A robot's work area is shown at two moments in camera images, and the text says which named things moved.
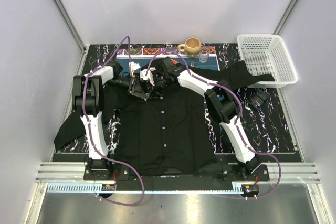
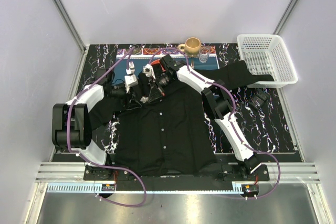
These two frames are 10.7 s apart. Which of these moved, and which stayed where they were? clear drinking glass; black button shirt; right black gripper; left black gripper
Moved: left black gripper
Stayed: black button shirt; clear drinking glass; right black gripper
